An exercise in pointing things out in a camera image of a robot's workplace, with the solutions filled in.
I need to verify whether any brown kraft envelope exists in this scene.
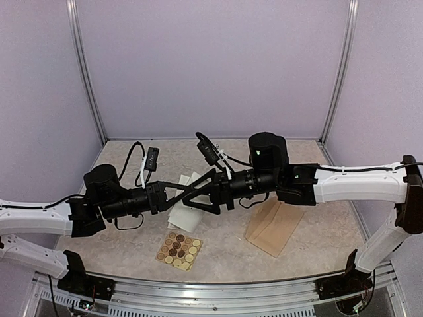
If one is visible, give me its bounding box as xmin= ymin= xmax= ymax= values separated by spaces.
xmin=245 ymin=197 xmax=305 ymax=258

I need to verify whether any aluminium frame post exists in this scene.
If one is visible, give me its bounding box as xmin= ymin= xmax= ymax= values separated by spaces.
xmin=319 ymin=0 xmax=359 ymax=147
xmin=66 ymin=0 xmax=108 ymax=146

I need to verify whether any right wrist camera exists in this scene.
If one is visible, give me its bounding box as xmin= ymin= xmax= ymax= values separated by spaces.
xmin=195 ymin=131 xmax=235 ymax=180

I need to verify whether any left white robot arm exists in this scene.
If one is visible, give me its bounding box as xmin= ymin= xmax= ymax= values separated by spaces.
xmin=1 ymin=164 xmax=191 ymax=294

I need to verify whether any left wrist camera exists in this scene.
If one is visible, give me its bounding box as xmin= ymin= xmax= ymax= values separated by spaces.
xmin=134 ymin=147 xmax=159 ymax=188

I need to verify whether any front aluminium rail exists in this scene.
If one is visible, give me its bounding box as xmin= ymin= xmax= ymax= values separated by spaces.
xmin=23 ymin=263 xmax=406 ymax=316

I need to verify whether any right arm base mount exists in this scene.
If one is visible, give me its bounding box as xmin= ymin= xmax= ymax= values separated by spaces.
xmin=315 ymin=249 xmax=373 ymax=300

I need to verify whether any left aluminium frame post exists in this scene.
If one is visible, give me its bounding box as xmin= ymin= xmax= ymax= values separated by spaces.
xmin=66 ymin=0 xmax=108 ymax=146

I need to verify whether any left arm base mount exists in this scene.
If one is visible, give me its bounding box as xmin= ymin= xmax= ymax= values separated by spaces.
xmin=57 ymin=250 xmax=116 ymax=301

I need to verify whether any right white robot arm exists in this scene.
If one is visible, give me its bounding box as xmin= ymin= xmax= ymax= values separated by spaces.
xmin=182 ymin=132 xmax=422 ymax=293

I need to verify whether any round sticker sheet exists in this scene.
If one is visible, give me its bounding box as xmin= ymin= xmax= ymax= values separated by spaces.
xmin=155 ymin=232 xmax=203 ymax=271

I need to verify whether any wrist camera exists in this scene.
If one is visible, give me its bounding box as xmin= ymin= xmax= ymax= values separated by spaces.
xmin=195 ymin=131 xmax=235 ymax=180
xmin=134 ymin=147 xmax=159 ymax=188

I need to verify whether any right aluminium frame post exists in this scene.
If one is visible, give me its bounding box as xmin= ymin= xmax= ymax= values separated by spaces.
xmin=319 ymin=0 xmax=359 ymax=147

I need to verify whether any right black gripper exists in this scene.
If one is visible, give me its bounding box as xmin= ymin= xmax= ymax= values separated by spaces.
xmin=182 ymin=166 xmax=279 ymax=215

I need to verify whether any ornate bordered letter paper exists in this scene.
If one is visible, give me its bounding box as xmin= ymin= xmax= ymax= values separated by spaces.
xmin=167 ymin=172 xmax=204 ymax=233

